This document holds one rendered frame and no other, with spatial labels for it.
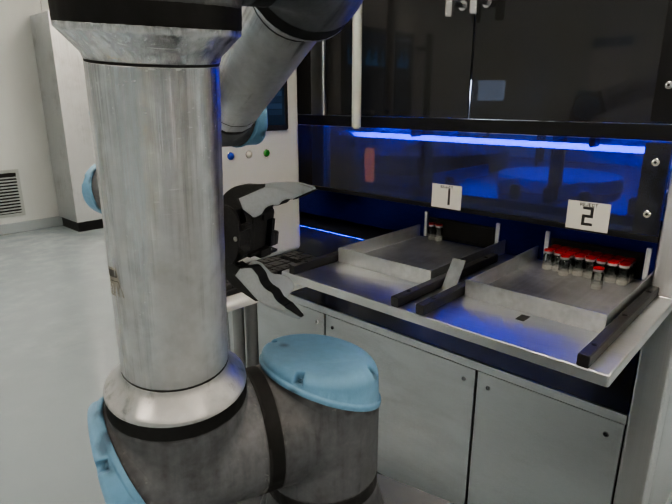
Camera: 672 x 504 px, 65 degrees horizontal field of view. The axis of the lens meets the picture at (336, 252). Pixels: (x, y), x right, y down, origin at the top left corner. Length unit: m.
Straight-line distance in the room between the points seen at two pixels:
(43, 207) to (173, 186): 5.74
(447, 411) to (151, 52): 1.35
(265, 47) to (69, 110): 5.15
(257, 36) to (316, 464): 0.39
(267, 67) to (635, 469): 1.16
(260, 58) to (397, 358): 1.20
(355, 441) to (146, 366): 0.21
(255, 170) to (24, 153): 4.63
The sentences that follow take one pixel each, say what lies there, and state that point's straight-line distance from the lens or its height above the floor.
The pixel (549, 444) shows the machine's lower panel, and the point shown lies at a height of 0.45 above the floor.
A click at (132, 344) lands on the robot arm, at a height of 1.08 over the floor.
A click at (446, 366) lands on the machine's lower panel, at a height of 0.56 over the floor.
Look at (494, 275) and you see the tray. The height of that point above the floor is 0.90.
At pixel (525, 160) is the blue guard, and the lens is 1.26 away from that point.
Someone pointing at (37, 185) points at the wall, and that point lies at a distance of 6.05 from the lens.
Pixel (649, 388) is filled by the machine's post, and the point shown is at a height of 0.68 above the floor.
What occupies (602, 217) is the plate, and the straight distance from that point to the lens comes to 1.21.
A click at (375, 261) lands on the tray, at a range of 1.19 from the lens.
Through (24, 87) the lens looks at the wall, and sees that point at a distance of 6.00.
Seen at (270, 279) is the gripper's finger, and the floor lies 1.05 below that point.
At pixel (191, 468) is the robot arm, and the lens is 0.46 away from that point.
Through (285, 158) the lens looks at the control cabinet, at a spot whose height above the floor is 1.09.
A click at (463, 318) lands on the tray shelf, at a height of 0.88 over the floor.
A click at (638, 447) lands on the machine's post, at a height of 0.54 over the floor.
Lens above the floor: 1.25
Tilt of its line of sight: 16 degrees down
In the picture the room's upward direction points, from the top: straight up
